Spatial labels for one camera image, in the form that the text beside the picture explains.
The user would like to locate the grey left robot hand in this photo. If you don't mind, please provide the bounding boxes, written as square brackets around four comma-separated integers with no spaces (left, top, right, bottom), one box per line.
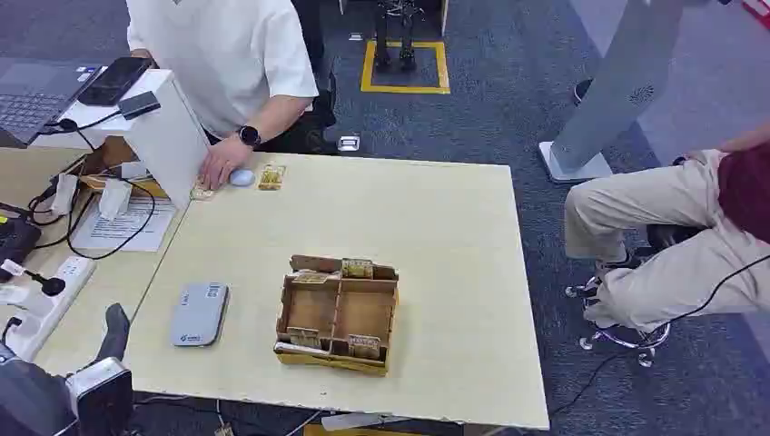
[94,302,131,363]

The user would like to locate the white power strip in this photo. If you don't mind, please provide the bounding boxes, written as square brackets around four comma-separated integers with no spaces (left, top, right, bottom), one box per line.
[5,256,97,363]

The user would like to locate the black plug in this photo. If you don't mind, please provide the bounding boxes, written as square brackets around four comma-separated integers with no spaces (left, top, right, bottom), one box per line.
[24,271,66,298]

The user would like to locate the grey card reader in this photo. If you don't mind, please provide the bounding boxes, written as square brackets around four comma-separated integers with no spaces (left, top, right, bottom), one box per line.
[169,282,231,349]

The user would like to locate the printed paper sheet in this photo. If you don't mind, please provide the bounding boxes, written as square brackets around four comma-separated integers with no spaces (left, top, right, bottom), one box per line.
[70,195,179,254]

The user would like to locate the white paper tag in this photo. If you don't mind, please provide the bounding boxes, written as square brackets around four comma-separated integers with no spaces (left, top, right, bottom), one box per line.
[50,173,80,218]
[98,178,133,222]

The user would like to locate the black desk device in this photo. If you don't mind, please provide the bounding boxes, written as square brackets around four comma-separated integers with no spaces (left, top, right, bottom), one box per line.
[0,210,42,282]

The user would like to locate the brown cardboard box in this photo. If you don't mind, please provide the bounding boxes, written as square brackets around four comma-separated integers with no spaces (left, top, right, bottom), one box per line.
[76,135,171,200]

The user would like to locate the white card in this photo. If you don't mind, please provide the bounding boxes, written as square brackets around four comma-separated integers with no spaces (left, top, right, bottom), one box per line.
[274,342,329,357]

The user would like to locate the person's hand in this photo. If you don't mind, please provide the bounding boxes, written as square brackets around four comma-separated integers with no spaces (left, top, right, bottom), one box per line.
[197,134,254,192]

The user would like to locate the white stand box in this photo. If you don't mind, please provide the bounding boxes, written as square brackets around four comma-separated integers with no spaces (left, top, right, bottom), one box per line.
[30,68,210,211]

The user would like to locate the gold card with clip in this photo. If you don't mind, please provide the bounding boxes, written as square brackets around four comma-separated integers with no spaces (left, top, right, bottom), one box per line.
[258,163,287,192]

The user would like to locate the wooden card box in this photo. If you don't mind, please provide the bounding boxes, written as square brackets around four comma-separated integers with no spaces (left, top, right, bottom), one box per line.
[273,254,400,379]

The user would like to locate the small black adapter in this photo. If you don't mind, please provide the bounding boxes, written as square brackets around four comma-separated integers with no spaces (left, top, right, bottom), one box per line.
[117,91,163,121]

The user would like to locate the grey laptop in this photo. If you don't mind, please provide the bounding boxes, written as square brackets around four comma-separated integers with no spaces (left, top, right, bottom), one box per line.
[0,56,104,147]

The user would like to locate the gold card with wide print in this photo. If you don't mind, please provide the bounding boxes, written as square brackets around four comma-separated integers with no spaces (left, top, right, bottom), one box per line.
[347,334,382,362]

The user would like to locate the gold card with tall print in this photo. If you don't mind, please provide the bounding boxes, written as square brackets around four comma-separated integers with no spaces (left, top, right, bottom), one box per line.
[341,258,375,280]

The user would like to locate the black smartphone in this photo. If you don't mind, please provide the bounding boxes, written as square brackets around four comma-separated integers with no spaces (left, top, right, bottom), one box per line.
[77,56,154,108]

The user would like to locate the person in white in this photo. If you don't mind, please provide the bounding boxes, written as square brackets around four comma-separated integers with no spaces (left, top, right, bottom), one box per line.
[124,0,340,156]

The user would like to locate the yellow floor tape square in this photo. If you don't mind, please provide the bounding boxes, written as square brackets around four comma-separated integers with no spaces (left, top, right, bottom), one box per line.
[360,40,451,95]

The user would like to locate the black robot legs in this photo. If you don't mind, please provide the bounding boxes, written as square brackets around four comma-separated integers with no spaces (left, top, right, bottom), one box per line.
[372,0,420,74]

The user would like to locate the chrome stool base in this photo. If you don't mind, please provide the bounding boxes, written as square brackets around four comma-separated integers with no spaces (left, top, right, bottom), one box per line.
[564,273,673,369]

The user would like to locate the grey standing pillar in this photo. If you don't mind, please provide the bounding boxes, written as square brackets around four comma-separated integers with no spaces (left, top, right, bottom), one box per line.
[538,0,688,184]

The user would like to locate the seated person in beige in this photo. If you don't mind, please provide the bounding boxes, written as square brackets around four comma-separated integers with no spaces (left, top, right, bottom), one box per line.
[563,122,770,334]

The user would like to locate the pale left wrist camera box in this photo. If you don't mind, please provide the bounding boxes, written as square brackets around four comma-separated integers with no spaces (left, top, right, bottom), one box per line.
[64,357,134,436]

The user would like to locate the black floor cable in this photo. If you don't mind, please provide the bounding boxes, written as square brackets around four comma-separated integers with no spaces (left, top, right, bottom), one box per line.
[548,253,770,418]

